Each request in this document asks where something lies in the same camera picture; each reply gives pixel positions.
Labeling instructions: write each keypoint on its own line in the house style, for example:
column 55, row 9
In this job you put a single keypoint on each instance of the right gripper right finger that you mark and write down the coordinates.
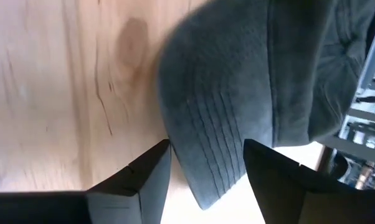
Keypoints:
column 299, row 199

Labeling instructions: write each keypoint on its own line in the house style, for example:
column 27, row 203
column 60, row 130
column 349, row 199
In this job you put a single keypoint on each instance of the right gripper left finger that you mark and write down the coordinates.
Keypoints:
column 128, row 199

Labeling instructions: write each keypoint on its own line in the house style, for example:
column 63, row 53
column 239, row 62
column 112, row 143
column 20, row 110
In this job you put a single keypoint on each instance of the grey baseball cap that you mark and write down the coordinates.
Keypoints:
column 237, row 77

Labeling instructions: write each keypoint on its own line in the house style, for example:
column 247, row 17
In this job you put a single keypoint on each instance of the grey metal shelving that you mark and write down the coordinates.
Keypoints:
column 371, row 62

